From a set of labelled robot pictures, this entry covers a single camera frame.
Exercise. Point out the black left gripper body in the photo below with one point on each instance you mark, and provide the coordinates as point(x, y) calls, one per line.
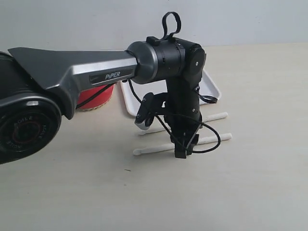
point(183, 104)

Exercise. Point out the white plastic tray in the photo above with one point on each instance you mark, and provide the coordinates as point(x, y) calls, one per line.
point(207, 88)

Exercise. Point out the red small drum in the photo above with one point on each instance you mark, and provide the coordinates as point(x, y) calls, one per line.
point(94, 98)

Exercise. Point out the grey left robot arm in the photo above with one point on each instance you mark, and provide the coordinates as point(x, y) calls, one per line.
point(39, 87)

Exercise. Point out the white drumstick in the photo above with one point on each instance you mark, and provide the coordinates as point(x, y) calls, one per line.
point(209, 118)
point(170, 146)

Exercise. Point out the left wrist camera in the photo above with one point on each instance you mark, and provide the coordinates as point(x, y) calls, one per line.
point(144, 117)

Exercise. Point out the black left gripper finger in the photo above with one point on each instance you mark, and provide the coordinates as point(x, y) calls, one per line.
point(180, 150)

